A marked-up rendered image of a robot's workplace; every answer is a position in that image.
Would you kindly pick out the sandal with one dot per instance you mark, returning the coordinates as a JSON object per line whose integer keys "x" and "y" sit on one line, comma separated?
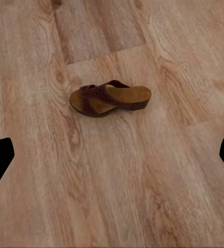
{"x": 99, "y": 101}

